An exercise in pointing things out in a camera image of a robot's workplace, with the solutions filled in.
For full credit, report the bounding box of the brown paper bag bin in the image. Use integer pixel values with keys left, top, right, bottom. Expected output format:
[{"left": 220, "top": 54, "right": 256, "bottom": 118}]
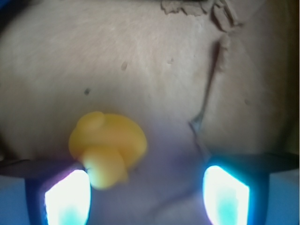
[{"left": 0, "top": 0, "right": 299, "bottom": 225}]

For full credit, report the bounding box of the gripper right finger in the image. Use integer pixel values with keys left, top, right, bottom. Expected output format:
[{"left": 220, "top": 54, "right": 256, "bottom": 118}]
[{"left": 202, "top": 156, "right": 269, "bottom": 225}]

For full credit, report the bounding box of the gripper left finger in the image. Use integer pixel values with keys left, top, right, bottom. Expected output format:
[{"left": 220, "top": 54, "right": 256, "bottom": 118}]
[{"left": 25, "top": 161, "right": 91, "bottom": 225}]

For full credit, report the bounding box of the yellow rubber duck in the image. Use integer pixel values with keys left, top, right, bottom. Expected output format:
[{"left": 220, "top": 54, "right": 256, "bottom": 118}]
[{"left": 68, "top": 111, "right": 147, "bottom": 190}]

